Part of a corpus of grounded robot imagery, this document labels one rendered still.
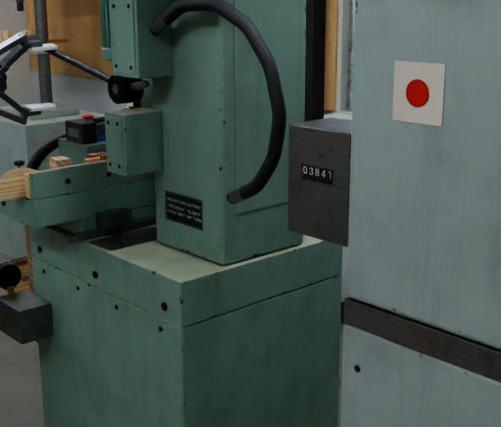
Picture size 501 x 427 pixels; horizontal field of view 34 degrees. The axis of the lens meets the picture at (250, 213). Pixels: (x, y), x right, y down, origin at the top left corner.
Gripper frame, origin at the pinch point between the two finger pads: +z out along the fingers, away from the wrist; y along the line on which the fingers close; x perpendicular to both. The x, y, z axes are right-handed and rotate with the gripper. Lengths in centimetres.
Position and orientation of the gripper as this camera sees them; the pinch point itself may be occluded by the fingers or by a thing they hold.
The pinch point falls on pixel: (50, 77)
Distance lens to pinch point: 192.8
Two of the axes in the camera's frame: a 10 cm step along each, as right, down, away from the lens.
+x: -6.6, -3.7, 6.6
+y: 1.2, -9.1, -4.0
